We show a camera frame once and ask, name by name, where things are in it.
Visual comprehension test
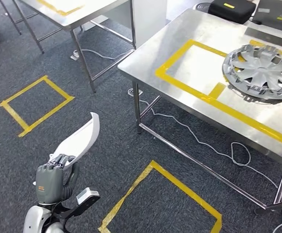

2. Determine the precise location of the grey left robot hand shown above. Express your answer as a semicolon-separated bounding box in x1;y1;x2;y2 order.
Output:
35;153;80;205

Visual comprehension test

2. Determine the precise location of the white curved plastic part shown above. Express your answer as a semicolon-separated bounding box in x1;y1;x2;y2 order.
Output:
49;112;101;168

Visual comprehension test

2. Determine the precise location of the steel workbench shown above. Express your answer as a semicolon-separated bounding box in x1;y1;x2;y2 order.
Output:
117;8;282;216

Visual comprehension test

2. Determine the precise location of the yellow tape on workbench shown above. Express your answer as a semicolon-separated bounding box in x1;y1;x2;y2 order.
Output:
154;39;282;151

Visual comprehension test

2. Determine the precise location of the yellow floor tape square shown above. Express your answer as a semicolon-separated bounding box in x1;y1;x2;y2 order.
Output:
0;75;75;138

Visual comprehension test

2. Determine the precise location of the yellow tape on steel table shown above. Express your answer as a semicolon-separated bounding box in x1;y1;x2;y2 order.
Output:
36;0;85;17

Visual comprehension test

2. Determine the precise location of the yellow floor tape outline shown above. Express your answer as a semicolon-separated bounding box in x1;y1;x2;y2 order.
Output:
98;160;223;233

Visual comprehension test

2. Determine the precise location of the steel table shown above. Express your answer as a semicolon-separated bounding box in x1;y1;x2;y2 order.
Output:
0;0;135;94

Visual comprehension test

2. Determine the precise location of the white cabinet panel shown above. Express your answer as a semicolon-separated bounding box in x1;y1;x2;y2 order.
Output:
131;0;168;50

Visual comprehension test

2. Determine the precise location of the black zip case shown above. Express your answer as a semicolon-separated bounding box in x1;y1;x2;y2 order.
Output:
208;0;256;25

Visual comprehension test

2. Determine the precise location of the silver wheel hubcap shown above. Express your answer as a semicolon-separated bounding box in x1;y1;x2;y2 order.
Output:
222;44;282;100

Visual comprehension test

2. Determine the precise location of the grey laptop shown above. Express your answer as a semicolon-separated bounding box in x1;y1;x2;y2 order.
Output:
244;0;282;50

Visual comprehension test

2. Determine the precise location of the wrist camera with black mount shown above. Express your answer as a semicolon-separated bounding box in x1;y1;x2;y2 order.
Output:
56;187;101;222

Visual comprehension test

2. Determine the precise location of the white floor cable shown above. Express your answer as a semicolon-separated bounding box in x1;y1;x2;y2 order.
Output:
128;88;282;233

